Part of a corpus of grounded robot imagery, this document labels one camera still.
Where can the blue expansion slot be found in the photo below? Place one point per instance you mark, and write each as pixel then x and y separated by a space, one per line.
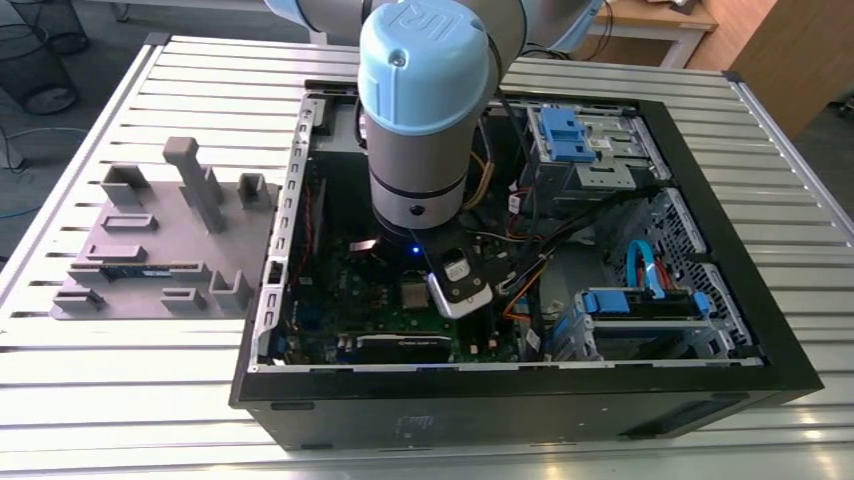
pixel 310 317

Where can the black graphics card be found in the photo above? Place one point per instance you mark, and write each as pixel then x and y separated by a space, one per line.
pixel 401 350

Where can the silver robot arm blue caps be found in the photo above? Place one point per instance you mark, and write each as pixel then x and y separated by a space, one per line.
pixel 414 150

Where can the hard disk in blue carrier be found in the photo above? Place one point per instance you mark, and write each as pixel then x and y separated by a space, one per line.
pixel 608 302

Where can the RAM stick blue label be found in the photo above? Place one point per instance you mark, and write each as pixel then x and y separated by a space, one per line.
pixel 137 273

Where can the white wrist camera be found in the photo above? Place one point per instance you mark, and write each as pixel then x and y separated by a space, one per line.
pixel 461 300

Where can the wooden desk white legs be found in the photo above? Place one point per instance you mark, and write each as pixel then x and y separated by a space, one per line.
pixel 668 20

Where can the wooden cabinet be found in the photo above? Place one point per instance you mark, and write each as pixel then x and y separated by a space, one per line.
pixel 794 60

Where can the black PC case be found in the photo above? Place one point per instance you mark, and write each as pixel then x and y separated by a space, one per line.
pixel 468 425

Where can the grey plastic parts rack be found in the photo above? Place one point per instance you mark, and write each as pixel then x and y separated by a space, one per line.
pixel 181 250

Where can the blue plastic drive latch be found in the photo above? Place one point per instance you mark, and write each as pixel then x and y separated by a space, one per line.
pixel 568 135

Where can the black RAM slot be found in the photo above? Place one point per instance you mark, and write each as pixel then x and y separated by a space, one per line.
pixel 490 327
pixel 470 332

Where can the black mesh waste bin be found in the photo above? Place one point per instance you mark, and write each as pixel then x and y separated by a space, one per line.
pixel 41 75
pixel 70 30

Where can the green motherboard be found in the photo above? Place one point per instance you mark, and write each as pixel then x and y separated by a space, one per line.
pixel 381 320

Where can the metal optical drive cage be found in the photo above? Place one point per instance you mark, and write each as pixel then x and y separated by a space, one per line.
pixel 601 185

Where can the silver CPU green edge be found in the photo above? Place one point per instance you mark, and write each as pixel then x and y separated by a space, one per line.
pixel 414 295

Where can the CPU socket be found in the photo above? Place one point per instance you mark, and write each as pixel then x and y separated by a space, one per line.
pixel 414 309

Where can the metal disk bay cage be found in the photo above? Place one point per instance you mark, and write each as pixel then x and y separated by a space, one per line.
pixel 668 330

